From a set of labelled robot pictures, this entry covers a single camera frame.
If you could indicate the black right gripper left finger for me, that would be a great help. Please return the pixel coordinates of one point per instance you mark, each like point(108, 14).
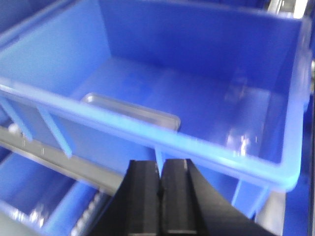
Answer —
point(134, 209)

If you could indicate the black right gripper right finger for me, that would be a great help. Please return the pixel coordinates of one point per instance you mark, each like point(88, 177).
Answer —
point(190, 206)

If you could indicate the silver metal tray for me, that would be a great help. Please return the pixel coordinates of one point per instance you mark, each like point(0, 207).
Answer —
point(142, 113)

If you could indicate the flat metal divider rail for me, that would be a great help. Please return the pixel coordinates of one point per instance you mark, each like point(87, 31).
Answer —
point(74, 167)

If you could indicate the blue plastic box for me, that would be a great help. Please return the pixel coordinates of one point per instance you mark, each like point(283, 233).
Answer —
point(237, 77)

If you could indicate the lower blue bin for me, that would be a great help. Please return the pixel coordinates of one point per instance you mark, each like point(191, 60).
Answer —
point(47, 201)

